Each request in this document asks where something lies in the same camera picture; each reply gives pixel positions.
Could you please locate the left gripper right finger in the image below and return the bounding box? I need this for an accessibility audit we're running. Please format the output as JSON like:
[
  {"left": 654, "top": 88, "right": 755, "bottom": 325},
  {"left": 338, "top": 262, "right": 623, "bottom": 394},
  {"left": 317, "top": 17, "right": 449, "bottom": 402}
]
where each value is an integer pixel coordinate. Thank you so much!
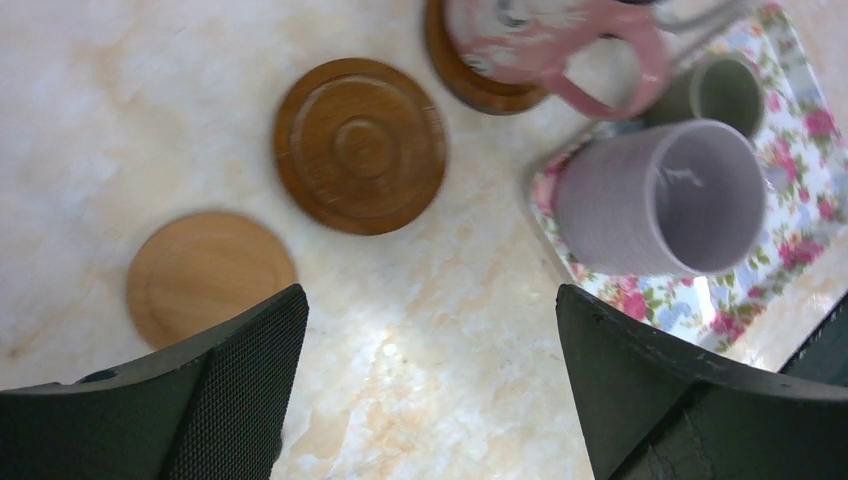
[{"left": 556, "top": 284, "right": 847, "bottom": 479}]

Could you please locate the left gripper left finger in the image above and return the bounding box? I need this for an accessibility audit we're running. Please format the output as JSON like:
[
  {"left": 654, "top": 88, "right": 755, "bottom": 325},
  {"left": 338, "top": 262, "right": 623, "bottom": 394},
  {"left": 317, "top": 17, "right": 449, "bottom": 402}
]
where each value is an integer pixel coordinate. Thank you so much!
[{"left": 1, "top": 284, "right": 309, "bottom": 479}]

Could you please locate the light brown small coaster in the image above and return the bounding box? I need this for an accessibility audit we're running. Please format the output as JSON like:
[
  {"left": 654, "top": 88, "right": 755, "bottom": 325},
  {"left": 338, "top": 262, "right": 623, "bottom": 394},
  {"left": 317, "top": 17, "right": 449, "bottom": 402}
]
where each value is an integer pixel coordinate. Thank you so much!
[{"left": 126, "top": 211, "right": 298, "bottom": 350}]

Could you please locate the brown coaster one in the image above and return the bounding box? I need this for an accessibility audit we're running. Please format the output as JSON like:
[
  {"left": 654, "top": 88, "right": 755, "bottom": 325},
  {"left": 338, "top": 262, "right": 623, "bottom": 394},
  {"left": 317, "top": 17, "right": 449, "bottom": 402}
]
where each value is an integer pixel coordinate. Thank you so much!
[{"left": 272, "top": 58, "right": 448, "bottom": 236}]

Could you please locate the brown coaster two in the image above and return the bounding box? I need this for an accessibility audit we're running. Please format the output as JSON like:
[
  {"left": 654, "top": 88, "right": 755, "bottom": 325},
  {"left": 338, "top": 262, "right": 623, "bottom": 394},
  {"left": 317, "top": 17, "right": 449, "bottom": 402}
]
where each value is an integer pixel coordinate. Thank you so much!
[{"left": 423, "top": 0, "right": 549, "bottom": 116}]

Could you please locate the pink mug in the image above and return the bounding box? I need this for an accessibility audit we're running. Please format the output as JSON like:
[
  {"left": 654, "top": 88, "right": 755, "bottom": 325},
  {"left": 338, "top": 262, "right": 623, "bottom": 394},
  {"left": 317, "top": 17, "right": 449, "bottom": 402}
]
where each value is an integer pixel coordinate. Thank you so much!
[{"left": 443, "top": 0, "right": 671, "bottom": 120}]

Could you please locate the small grey-green cup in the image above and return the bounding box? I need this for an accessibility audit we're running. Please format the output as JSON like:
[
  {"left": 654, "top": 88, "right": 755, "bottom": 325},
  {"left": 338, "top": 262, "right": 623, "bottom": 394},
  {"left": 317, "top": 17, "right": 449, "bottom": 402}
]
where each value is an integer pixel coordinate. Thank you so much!
[{"left": 642, "top": 52, "right": 766, "bottom": 140}]

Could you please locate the floral tray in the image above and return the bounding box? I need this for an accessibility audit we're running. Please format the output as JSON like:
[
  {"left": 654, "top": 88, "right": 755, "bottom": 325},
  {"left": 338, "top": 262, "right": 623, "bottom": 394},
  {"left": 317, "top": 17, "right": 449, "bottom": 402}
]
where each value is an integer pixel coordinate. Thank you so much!
[{"left": 524, "top": 2, "right": 847, "bottom": 353}]

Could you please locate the lilac mug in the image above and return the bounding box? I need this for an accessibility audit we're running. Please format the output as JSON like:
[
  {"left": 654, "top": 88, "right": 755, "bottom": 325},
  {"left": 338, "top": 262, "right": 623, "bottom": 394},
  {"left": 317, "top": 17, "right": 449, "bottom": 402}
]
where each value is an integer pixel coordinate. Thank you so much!
[{"left": 553, "top": 119, "right": 767, "bottom": 277}]

